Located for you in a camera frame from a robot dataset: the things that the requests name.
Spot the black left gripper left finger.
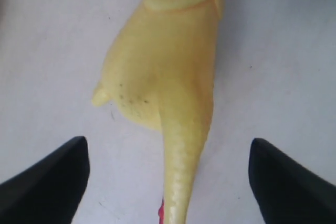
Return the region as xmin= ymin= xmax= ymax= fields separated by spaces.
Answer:
xmin=1 ymin=136 xmax=90 ymax=223

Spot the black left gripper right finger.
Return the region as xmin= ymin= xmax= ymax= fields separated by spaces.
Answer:
xmin=248 ymin=138 xmax=335 ymax=223

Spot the yellow rubber chicken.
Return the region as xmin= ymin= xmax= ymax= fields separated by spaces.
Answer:
xmin=92 ymin=0 xmax=224 ymax=223

